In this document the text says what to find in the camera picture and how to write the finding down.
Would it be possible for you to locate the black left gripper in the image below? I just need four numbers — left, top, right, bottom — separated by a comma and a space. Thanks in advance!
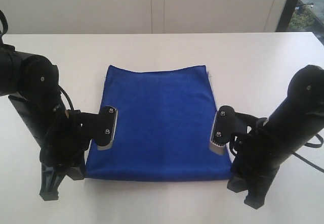
39, 110, 91, 201

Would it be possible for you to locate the beige wall panel board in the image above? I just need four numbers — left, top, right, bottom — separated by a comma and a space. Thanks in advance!
1, 0, 286, 34

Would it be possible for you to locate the blue towel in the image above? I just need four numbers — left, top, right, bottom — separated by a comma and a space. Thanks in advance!
86, 65, 231, 182

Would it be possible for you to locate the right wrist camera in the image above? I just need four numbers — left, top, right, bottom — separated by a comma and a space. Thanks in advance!
209, 105, 235, 155

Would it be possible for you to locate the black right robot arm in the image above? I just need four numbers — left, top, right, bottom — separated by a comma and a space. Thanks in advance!
227, 65, 323, 209

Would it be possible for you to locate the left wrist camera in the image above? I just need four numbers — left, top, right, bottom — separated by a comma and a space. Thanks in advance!
79, 106, 118, 151

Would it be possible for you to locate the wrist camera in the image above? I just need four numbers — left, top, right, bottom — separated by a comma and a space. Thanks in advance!
209, 105, 235, 155
79, 106, 118, 151

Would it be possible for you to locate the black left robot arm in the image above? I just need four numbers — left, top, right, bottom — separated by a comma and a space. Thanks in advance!
1, 44, 91, 201

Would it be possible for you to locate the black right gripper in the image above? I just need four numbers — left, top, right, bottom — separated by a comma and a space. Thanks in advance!
227, 122, 281, 208

